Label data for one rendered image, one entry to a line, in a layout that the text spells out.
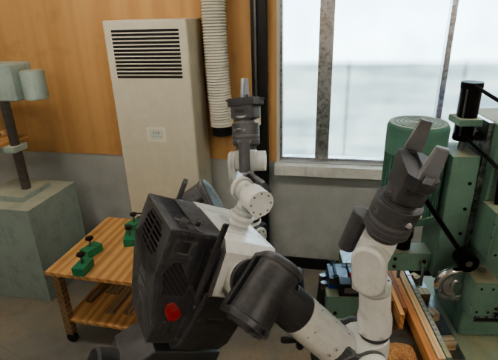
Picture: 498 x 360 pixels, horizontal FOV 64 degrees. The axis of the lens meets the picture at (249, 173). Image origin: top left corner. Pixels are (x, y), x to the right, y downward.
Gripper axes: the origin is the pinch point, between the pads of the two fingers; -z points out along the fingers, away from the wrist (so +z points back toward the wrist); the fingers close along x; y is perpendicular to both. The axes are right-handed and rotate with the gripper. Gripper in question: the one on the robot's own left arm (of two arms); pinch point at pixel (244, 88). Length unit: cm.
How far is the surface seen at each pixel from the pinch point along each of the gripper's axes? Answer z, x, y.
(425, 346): 75, 53, -7
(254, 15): -57, -53, -101
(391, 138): 17.0, 42.1, -13.3
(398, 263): 59, 42, -27
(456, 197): 35, 59, -23
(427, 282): 75, 47, -59
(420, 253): 55, 48, -29
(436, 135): 16, 54, -13
